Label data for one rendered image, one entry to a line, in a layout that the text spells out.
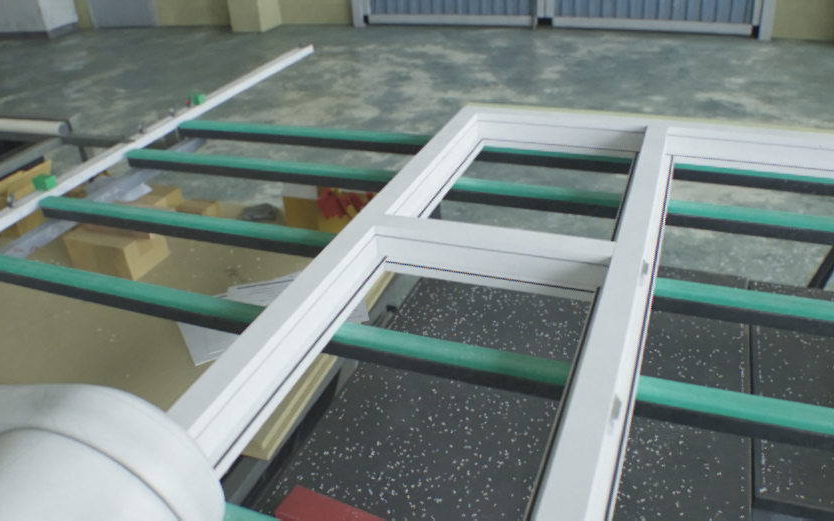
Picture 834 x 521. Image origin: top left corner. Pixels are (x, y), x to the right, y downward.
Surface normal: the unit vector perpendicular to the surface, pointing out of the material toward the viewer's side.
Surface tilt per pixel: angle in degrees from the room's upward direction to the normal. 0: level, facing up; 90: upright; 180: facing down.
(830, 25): 90
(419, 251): 90
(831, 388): 0
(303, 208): 90
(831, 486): 0
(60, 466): 17
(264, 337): 0
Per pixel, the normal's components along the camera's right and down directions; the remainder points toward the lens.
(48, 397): -0.26, -0.85
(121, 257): -0.39, 0.49
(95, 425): 0.22, -0.80
